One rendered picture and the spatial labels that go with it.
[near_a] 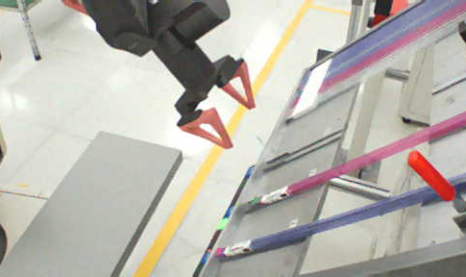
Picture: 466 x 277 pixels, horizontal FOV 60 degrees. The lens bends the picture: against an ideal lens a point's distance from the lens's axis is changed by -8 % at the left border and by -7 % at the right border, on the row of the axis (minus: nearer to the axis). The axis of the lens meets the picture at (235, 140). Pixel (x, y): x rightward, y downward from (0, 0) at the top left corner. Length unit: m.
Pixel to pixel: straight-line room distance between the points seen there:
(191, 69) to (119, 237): 0.46
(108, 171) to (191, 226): 0.67
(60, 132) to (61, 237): 1.24
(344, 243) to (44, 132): 1.46
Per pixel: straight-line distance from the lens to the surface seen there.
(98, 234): 0.97
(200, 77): 0.62
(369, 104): 1.62
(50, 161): 2.05
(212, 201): 1.74
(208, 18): 0.57
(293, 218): 0.67
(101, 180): 1.06
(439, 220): 0.49
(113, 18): 0.55
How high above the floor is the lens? 1.37
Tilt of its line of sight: 44 degrees down
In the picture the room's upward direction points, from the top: straight up
